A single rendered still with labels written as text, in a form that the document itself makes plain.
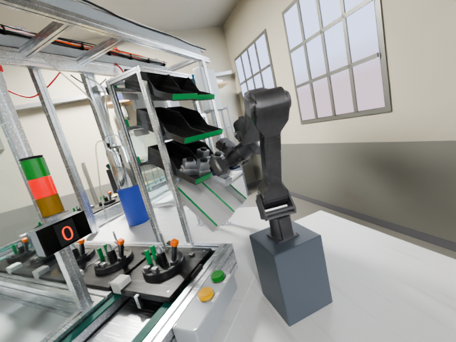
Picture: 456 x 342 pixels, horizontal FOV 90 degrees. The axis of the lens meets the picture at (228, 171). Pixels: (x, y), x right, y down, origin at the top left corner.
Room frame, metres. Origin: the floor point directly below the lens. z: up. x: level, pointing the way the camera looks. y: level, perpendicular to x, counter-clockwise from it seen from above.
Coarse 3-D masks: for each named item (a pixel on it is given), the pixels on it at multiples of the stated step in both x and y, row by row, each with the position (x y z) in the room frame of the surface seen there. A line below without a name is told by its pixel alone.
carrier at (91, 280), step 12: (108, 252) 0.82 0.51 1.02; (132, 252) 0.86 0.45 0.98; (96, 264) 0.79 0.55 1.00; (108, 264) 0.79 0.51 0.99; (120, 264) 0.78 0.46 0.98; (132, 264) 0.79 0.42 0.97; (84, 276) 0.78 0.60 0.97; (96, 276) 0.76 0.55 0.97; (108, 276) 0.74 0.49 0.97; (96, 288) 0.70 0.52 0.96; (108, 288) 0.67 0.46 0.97
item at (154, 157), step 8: (168, 144) 1.09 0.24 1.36; (176, 144) 1.07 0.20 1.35; (152, 152) 0.99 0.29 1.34; (168, 152) 1.10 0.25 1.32; (176, 152) 1.08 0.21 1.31; (184, 152) 1.05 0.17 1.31; (192, 152) 1.03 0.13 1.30; (152, 160) 1.00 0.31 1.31; (160, 160) 0.96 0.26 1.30; (176, 160) 1.06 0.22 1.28; (176, 168) 0.91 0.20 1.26; (184, 176) 0.89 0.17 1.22; (192, 176) 0.92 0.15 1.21; (208, 176) 0.92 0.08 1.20
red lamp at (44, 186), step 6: (30, 180) 0.58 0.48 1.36; (36, 180) 0.58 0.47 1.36; (42, 180) 0.58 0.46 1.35; (48, 180) 0.60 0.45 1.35; (30, 186) 0.58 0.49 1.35; (36, 186) 0.58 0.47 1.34; (42, 186) 0.58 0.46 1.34; (48, 186) 0.59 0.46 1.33; (54, 186) 0.61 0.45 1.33; (36, 192) 0.58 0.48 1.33; (42, 192) 0.58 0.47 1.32; (48, 192) 0.59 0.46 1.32; (54, 192) 0.60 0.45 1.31; (36, 198) 0.58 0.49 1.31
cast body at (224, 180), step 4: (228, 172) 0.84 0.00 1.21; (212, 176) 0.85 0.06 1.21; (216, 176) 0.84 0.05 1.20; (220, 176) 0.83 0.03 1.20; (224, 176) 0.83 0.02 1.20; (228, 176) 0.85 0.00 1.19; (212, 180) 0.85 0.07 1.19; (216, 180) 0.84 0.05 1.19; (220, 180) 0.83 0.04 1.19; (224, 180) 0.82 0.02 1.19; (228, 180) 0.83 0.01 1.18; (220, 184) 0.83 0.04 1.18; (224, 184) 0.82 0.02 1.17; (228, 184) 0.84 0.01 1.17
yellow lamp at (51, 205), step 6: (42, 198) 0.58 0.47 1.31; (48, 198) 0.58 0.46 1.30; (54, 198) 0.59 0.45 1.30; (42, 204) 0.58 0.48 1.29; (48, 204) 0.58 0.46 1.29; (54, 204) 0.59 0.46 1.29; (60, 204) 0.60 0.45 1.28; (42, 210) 0.58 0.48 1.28; (48, 210) 0.58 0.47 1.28; (54, 210) 0.58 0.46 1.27; (60, 210) 0.60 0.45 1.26; (42, 216) 0.58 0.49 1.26
